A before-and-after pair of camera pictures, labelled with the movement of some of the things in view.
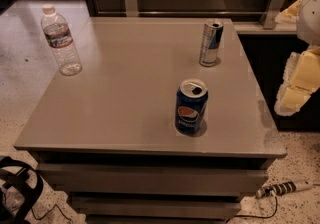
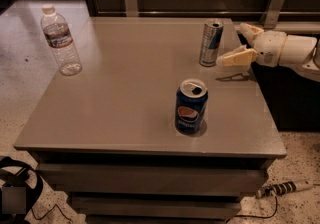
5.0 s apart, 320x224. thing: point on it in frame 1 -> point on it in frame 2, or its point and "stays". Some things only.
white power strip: x=283 y=188 stays
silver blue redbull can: x=211 y=36 stays
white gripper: x=309 y=18 -> x=269 y=48
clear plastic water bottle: x=59 y=40 stays
